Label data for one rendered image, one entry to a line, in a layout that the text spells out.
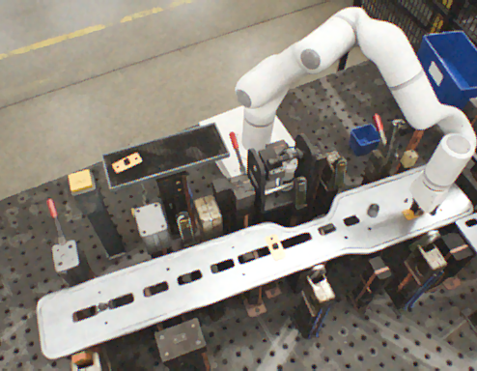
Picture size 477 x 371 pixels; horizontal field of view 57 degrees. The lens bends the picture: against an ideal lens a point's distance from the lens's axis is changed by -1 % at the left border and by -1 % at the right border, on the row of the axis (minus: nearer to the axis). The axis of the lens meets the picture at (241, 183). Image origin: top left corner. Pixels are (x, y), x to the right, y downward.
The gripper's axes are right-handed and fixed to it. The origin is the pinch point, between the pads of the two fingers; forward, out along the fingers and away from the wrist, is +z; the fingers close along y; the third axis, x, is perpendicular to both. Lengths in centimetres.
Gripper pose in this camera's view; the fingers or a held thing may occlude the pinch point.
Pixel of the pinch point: (418, 208)
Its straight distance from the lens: 150.2
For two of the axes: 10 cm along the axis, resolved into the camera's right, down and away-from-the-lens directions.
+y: 3.6, 7.7, -5.3
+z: 0.0, 5.6, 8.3
